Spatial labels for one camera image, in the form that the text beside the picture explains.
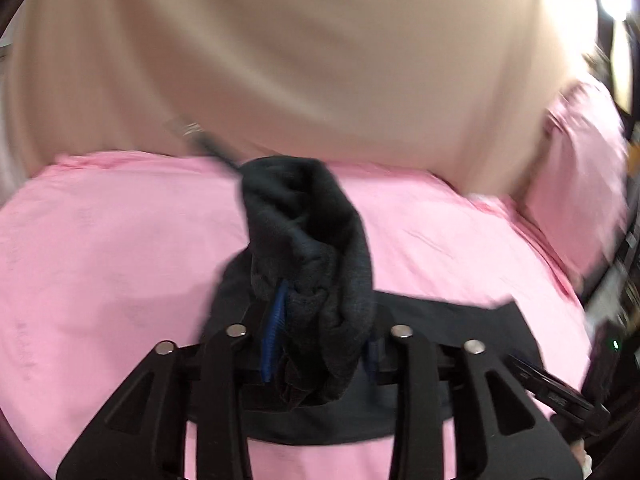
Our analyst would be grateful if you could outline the beige headboard cover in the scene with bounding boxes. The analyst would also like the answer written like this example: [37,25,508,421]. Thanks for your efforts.
[1,0,597,194]

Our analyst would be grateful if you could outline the black pants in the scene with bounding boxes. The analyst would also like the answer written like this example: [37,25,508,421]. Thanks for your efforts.
[201,156,541,446]

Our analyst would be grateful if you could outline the pink bed sheet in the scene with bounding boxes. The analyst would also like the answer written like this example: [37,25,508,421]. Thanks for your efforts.
[1,152,590,474]

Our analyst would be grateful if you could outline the pink pillow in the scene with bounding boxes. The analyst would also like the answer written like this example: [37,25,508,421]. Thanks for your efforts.
[521,76,627,281]

